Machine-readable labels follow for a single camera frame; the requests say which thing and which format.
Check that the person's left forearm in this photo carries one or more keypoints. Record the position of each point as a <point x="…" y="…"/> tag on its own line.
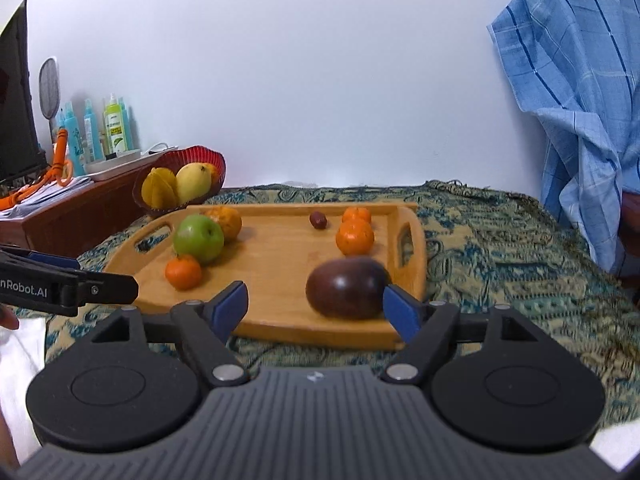
<point x="4" y="435"/>

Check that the yellow starfruit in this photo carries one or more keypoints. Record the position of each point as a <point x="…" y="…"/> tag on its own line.
<point x="160" y="187"/>

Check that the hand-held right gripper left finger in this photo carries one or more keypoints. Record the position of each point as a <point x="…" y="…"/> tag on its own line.
<point x="232" y="305"/>

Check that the dark wooden cabinet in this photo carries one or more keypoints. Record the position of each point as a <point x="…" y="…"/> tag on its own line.
<point x="75" y="220"/>

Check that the red date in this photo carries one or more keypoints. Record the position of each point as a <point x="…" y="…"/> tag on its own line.
<point x="317" y="220"/>

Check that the large brownish orange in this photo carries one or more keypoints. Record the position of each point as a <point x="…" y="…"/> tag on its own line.
<point x="229" y="222"/>

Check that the white rectangular tray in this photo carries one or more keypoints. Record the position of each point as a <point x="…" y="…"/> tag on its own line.
<point x="112" y="164"/>

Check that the person's left hand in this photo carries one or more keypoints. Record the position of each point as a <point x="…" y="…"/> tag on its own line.
<point x="6" y="317"/>

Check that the paisley patterned blanket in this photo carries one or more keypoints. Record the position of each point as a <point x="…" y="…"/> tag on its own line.
<point x="500" y="270"/>

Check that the red fruit bowl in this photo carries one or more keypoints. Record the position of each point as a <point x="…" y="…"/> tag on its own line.
<point x="220" y="170"/>

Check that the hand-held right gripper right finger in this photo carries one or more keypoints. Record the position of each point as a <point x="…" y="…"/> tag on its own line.
<point x="402" y="312"/>

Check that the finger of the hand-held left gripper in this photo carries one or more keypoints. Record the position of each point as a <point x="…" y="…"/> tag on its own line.
<point x="107" y="289"/>
<point x="50" y="261"/>

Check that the small mandarin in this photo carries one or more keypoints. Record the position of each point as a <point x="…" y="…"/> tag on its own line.
<point x="357" y="213"/>
<point x="183" y="272"/>

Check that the green apple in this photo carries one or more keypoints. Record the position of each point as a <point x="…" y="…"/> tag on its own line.
<point x="197" y="240"/>

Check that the orange mandarin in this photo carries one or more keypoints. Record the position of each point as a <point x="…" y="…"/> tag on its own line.
<point x="355" y="237"/>

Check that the yellow mango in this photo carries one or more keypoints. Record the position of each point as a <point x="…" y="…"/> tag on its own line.
<point x="192" y="182"/>

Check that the white towel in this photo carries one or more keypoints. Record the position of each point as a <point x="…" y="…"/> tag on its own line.
<point x="20" y="370"/>

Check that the dark purple fruit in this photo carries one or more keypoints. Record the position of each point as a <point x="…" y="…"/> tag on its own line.
<point x="345" y="287"/>

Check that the stack of papers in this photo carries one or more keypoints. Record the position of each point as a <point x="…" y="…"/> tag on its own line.
<point x="45" y="197"/>

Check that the black monitor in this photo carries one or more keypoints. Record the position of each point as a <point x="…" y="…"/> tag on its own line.
<point x="15" y="110"/>

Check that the blue checked cloth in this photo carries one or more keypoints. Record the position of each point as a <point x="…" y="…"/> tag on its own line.
<point x="565" y="60"/>

